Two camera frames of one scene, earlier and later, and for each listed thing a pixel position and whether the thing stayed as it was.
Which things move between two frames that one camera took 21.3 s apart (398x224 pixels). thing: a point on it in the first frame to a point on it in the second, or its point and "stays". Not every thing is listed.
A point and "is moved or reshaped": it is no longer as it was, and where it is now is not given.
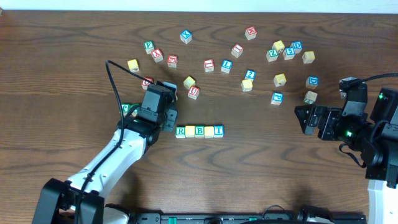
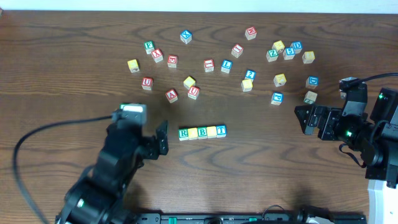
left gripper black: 171,117 to 150,146
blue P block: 277,98 stays
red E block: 172,61 stays
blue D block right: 312,82 stays
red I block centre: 209,65 stays
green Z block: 272,54 stays
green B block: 199,131 is moved or reshaped
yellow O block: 209,131 is moved or reshaped
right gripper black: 323,123 stays
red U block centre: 193,93 stays
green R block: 180,132 is moved or reshaped
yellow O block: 190,131 is moved or reshaped
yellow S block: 247,84 stays
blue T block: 218,130 is moved or reshaped
